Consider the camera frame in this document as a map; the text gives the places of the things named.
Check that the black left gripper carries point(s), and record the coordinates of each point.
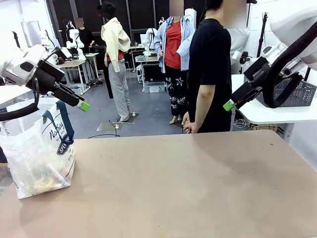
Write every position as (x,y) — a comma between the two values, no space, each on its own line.
(48,75)

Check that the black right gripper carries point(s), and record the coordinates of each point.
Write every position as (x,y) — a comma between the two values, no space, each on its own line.
(257,69)

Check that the large gray plastic basket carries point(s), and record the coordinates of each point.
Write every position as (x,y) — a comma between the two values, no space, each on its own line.
(297,95)

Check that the yellow snack package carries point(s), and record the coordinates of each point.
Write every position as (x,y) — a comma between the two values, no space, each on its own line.
(50,182)

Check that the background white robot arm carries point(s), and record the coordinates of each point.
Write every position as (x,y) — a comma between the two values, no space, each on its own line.
(148,37)
(73,37)

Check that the person's right forearm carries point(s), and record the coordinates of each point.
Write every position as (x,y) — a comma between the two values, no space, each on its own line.
(205,104)

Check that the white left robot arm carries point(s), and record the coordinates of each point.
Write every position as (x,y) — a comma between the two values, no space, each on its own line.
(19,64)

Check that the person's right hand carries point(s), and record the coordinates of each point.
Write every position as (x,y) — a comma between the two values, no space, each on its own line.
(190,125)

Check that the white side table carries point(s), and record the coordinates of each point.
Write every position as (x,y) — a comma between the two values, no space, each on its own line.
(260,114)

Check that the background wooden work table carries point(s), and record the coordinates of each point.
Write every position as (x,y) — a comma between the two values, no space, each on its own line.
(74,63)

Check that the white device with black knob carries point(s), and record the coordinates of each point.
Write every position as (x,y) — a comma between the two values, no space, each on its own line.
(239,59)

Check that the person in black t-shirt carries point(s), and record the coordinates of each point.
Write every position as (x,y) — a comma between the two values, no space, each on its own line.
(210,62)

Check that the white desk with metal leg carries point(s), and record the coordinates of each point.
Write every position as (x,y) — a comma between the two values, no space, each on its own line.
(12,94)

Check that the background person in black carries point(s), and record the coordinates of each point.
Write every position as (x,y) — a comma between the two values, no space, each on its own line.
(86,37)

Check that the tall black tripod stand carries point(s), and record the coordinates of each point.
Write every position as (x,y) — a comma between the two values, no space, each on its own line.
(263,32)

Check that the mannequin with beige jacket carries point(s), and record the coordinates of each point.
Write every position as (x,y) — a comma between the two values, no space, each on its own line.
(114,42)

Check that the white board panel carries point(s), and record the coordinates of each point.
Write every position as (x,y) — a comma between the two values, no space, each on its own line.
(31,32)

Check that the clear plastic floor box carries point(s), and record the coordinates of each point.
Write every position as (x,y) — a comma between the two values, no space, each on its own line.
(153,88)

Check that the background table with green tray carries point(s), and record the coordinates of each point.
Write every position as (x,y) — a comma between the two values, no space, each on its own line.
(146,59)

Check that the person in red shirt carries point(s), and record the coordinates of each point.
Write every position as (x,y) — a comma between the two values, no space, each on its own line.
(173,49)

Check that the metal mannequin base plate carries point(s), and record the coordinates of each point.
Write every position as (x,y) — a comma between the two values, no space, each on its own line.
(106,127)

